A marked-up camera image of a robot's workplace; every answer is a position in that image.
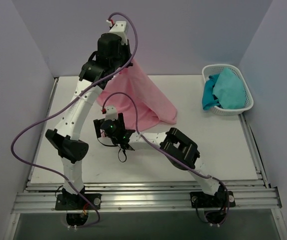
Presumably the pink t shirt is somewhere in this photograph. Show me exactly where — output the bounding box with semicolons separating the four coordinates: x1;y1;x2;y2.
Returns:
97;60;177;132

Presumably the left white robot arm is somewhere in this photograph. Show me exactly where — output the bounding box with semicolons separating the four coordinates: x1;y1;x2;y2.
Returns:
45;33;132;210

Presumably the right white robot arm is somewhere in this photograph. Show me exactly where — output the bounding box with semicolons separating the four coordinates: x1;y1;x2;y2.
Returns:
93;113;229;207

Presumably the dark teal t shirt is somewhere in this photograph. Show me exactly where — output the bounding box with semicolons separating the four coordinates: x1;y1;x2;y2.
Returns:
201;74;221;111

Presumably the white plastic basket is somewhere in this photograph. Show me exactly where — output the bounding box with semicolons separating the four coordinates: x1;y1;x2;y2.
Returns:
201;64;254;116

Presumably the light teal t shirt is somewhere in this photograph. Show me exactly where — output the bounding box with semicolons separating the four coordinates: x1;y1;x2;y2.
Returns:
212;67;246;110

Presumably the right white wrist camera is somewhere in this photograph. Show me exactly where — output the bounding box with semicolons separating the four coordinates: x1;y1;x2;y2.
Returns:
102;105;118;121

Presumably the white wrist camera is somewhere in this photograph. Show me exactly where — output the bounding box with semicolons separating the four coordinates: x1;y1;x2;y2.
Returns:
102;105;118;121
106;19;128;39

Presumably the black wire loop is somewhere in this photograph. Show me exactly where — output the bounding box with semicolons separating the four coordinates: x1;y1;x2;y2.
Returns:
96;136;128;163

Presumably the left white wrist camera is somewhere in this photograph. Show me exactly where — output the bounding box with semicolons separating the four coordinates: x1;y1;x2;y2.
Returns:
106;19;128;39

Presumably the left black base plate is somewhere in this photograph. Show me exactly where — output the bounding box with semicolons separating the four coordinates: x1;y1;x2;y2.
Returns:
54;193;102;211

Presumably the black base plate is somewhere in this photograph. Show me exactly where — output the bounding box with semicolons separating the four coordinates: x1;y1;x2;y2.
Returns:
54;193;102;211
189;191;228;209

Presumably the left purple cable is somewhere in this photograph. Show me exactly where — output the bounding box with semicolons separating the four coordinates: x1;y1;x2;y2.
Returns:
10;12;139;227

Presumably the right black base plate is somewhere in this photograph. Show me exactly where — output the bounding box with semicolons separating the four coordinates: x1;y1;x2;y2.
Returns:
189;191;228;209

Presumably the aluminium rail frame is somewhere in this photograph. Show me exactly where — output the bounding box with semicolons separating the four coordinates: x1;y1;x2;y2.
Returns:
8;77;283;240

